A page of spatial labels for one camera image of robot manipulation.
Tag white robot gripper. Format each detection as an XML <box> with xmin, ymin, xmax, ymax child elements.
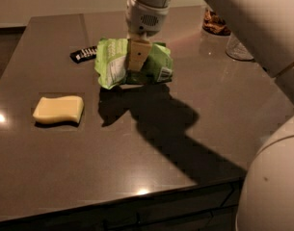
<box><xmin>126</xmin><ymin>0</ymin><xmax>169</xmax><ymax>72</ymax></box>

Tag green rice chip bag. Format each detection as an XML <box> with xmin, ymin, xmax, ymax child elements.
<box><xmin>94</xmin><ymin>38</ymin><xmax>173</xmax><ymax>90</ymax></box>

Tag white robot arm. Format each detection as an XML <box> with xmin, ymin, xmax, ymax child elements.
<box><xmin>126</xmin><ymin>0</ymin><xmax>294</xmax><ymax>231</ymax></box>

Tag yellow sponge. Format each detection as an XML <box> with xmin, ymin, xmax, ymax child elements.
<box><xmin>33</xmin><ymin>95</ymin><xmax>84</xmax><ymax>124</ymax></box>

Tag black snack bar wrapper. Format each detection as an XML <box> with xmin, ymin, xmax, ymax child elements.
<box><xmin>69</xmin><ymin>46</ymin><xmax>97</xmax><ymax>64</ymax></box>

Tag glass jar with black lid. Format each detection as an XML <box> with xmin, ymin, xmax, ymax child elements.
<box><xmin>202</xmin><ymin>9</ymin><xmax>231</xmax><ymax>36</ymax></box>

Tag clear plastic measuring cup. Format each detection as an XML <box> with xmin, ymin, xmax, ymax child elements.
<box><xmin>226</xmin><ymin>33</ymin><xmax>254</xmax><ymax>61</ymax></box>

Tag dark cabinet drawers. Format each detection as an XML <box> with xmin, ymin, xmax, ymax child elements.
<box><xmin>0</xmin><ymin>178</ymin><xmax>244</xmax><ymax>231</ymax></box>

